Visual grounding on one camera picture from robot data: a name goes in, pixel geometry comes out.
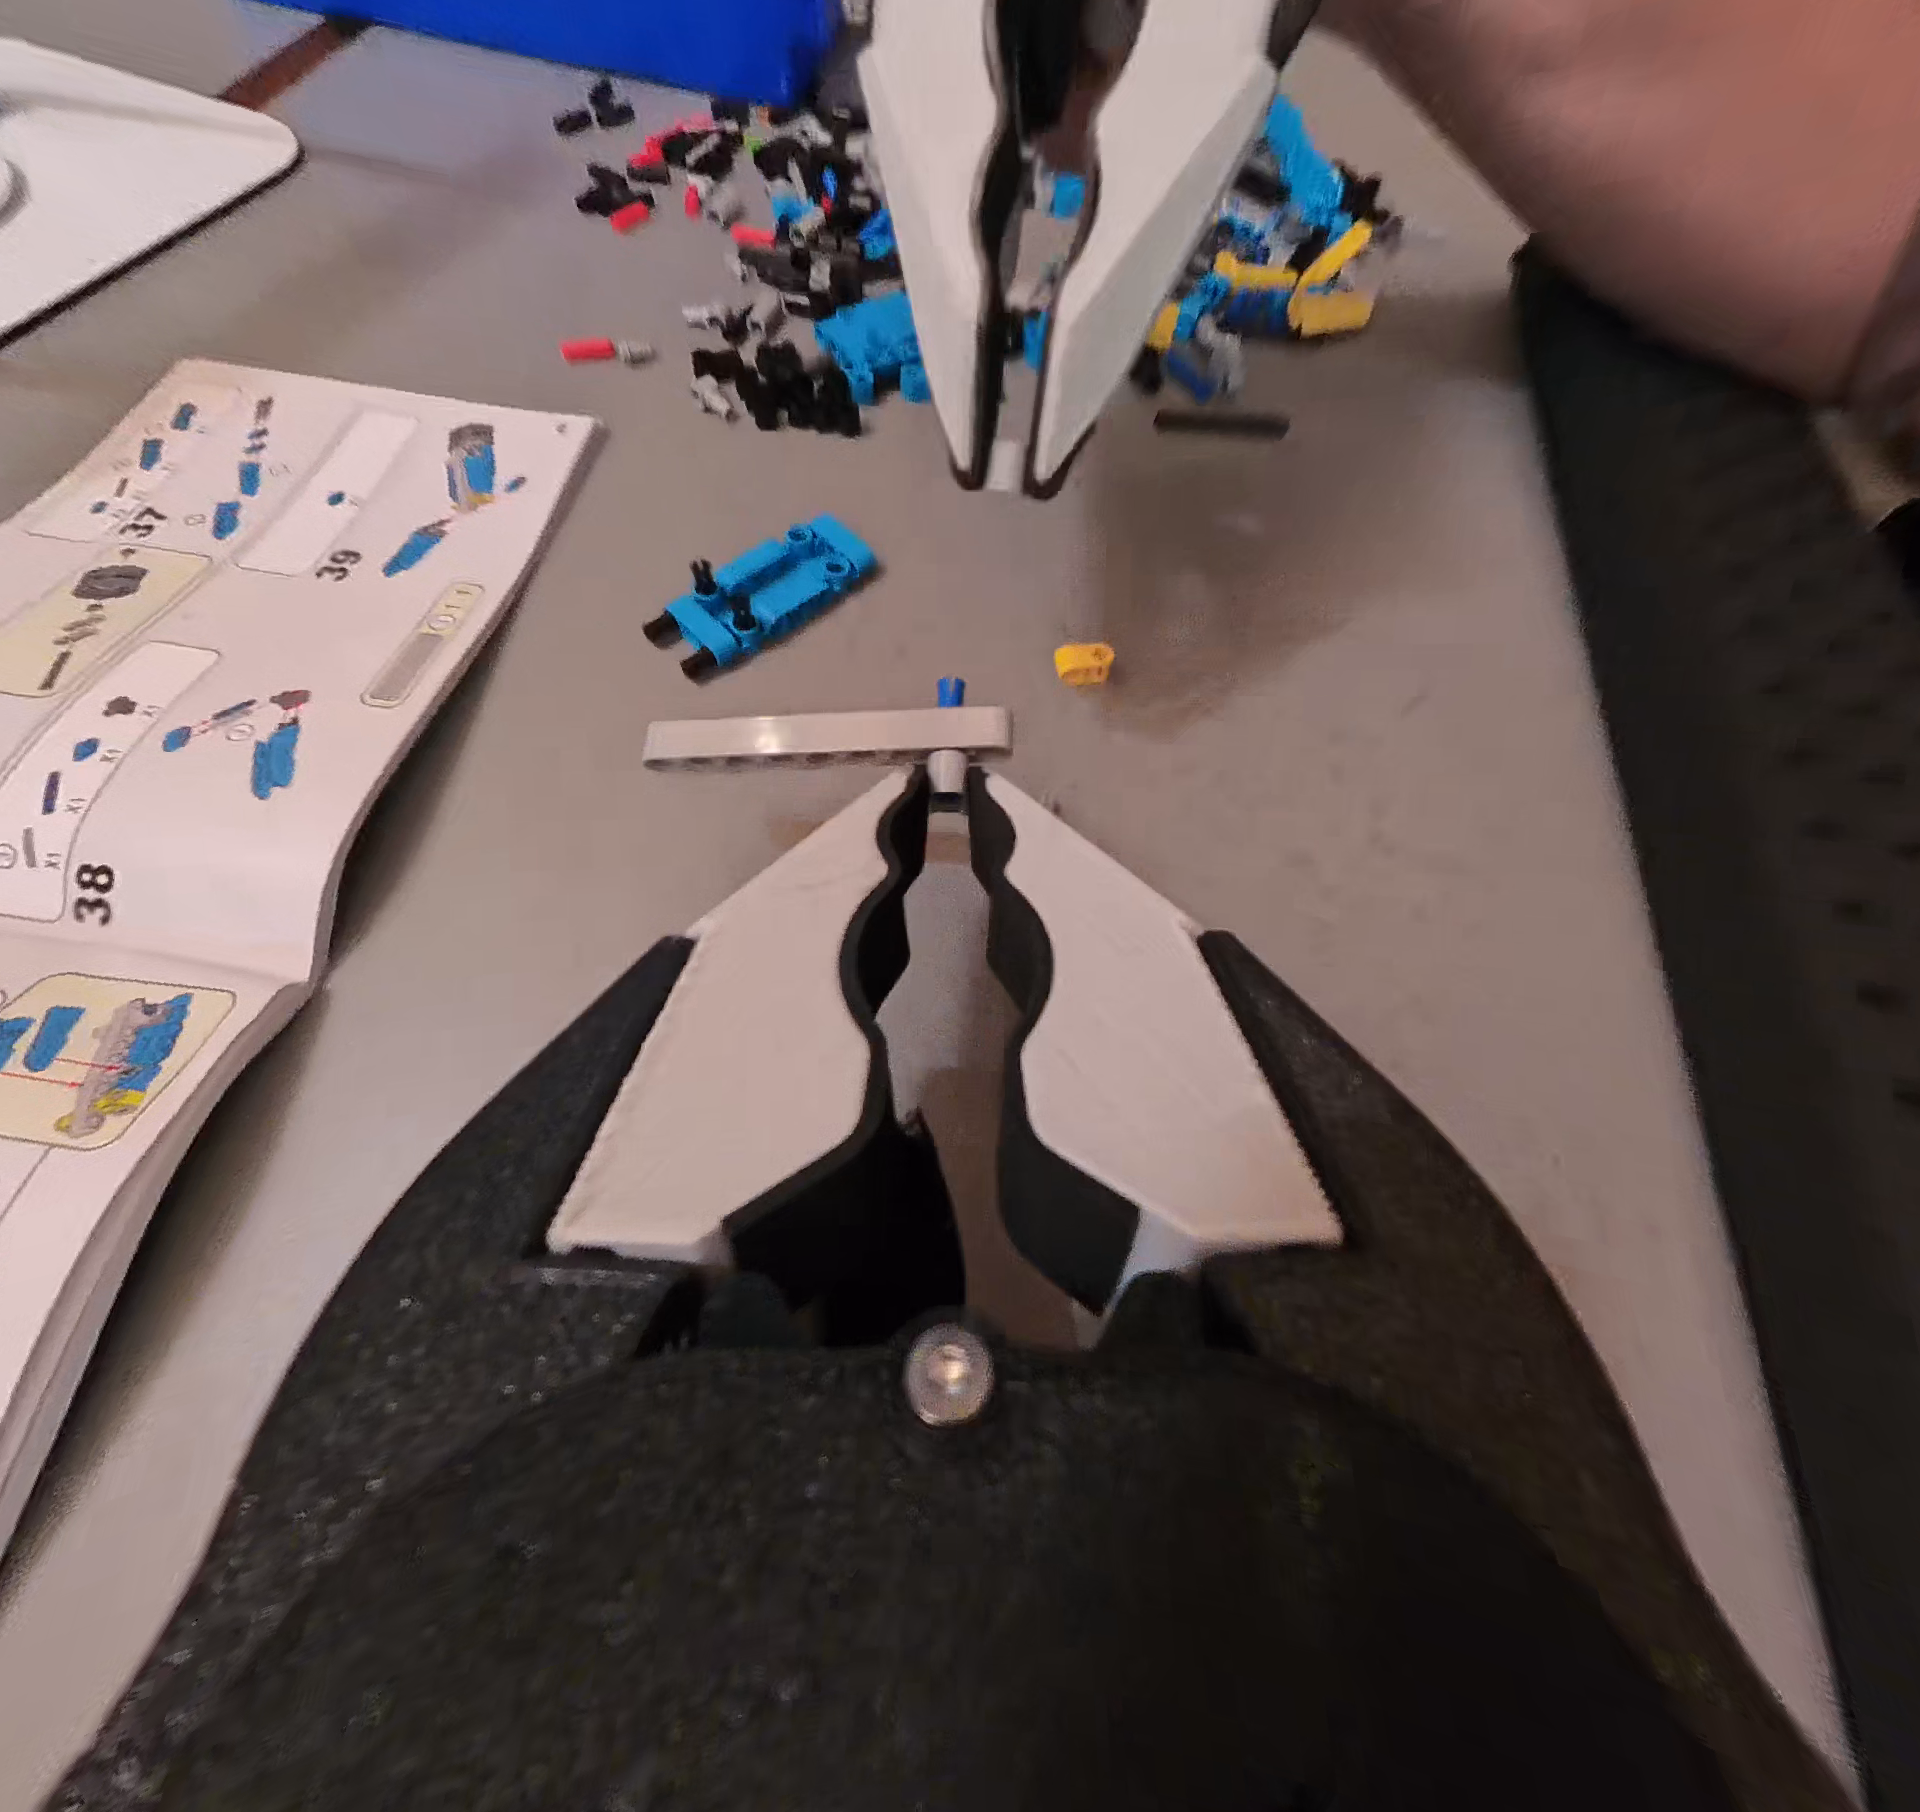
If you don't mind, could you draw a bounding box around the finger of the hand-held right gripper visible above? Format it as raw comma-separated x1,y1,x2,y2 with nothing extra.
857,0,1042,485
1023,0,1307,495

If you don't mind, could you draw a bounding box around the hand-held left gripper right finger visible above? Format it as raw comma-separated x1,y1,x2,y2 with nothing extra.
960,763,1345,1313

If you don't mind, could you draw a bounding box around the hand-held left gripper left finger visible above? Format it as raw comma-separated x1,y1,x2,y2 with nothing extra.
542,763,960,1313

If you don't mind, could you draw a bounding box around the pile of small building pieces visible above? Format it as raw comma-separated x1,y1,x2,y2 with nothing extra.
555,72,1414,441

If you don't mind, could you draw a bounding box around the long grey building beam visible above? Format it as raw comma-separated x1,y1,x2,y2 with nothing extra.
645,708,1017,777

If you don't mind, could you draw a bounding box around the person's right hand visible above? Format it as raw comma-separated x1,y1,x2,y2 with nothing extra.
1321,0,1734,332

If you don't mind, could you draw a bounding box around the blue panel with black pins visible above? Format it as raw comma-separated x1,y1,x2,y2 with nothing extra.
645,515,884,684

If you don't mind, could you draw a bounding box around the black perforated pad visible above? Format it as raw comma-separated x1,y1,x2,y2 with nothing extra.
1504,247,1920,1812

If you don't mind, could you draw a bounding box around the instruction booklet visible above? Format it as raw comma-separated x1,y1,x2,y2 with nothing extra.
0,356,609,1545

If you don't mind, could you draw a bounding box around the white laptop stand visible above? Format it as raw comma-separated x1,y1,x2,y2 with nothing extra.
0,32,303,344

